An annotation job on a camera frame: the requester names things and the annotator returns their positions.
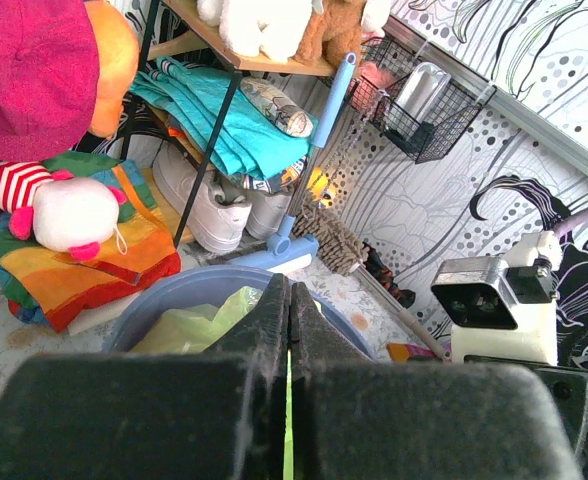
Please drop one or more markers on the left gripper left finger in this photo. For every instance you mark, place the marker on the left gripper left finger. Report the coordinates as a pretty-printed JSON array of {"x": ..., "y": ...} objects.
[{"x": 94, "y": 416}]

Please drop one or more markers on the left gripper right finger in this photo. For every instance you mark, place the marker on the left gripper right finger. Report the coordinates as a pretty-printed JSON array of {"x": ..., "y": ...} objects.
[{"x": 354, "y": 418}]

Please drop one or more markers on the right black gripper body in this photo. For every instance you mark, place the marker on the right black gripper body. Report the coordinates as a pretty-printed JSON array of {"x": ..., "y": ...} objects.
[{"x": 569, "y": 388}]

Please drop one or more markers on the green plastic trash bag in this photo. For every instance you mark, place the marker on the green plastic trash bag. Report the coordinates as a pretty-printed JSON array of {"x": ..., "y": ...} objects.
[{"x": 234, "y": 390}]

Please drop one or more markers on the blue trash bin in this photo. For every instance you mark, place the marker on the blue trash bin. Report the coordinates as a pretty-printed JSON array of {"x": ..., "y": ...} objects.
[{"x": 206, "y": 285}]

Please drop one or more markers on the grey chenille duster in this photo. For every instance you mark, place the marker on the grey chenille duster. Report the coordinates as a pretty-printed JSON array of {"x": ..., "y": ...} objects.
[{"x": 340, "y": 250}]

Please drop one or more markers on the white sneakers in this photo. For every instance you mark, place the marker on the white sneakers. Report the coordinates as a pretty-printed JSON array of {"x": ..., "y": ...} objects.
[{"x": 222, "y": 212}]

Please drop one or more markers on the rainbow striped cloth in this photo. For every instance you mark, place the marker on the rainbow striped cloth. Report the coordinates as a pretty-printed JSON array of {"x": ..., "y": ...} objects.
[{"x": 47, "y": 287}]

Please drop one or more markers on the yellow plush toy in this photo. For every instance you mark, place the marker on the yellow plush toy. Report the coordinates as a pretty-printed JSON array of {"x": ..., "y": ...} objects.
[{"x": 320, "y": 188}]

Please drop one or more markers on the pink white striped plush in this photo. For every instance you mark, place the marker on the pink white striped plush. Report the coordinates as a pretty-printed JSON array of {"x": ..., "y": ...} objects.
[{"x": 65, "y": 213}]

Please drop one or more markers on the teal cloth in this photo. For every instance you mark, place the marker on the teal cloth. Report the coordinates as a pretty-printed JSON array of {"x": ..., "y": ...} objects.
[{"x": 248, "y": 142}]

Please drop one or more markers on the patterned rolled pouch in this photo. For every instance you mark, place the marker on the patterned rolled pouch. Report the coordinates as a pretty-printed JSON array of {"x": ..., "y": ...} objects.
[{"x": 277, "y": 107}]

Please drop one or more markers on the silver pouch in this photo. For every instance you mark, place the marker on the silver pouch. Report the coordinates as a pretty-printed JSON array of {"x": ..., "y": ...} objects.
[{"x": 423, "y": 89}]

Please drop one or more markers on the orange plush toy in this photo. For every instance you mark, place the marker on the orange plush toy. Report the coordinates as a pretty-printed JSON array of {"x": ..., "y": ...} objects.
[{"x": 118, "y": 52}]

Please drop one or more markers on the brown teddy bear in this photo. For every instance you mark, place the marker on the brown teddy bear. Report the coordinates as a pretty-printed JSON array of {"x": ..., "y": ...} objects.
[{"x": 334, "y": 30}]

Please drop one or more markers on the white plush dog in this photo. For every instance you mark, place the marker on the white plush dog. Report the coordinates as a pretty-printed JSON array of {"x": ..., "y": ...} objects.
[{"x": 250, "y": 27}]

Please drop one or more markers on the wooden metal shelf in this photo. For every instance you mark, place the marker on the wooden metal shelf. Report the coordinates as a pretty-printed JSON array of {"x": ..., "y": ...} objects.
[{"x": 199, "y": 37}]

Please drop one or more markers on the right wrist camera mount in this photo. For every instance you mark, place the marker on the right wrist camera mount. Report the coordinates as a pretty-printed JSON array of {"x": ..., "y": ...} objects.
[{"x": 503, "y": 307}]

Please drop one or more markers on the black wire basket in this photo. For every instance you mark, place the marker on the black wire basket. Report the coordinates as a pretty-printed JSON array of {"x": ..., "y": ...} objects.
[{"x": 384, "y": 69}]

